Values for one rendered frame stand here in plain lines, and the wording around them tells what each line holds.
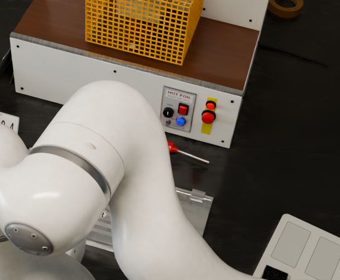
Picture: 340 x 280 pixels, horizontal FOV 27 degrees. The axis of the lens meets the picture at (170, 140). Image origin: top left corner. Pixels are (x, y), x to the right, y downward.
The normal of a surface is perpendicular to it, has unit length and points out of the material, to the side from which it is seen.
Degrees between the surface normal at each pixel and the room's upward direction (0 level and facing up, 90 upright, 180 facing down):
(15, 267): 85
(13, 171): 33
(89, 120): 2
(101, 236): 0
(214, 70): 0
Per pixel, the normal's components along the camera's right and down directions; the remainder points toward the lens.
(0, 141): 0.48, -0.76
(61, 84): -0.25, 0.73
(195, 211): 0.09, -0.64
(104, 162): 0.70, -0.22
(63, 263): 0.65, -0.51
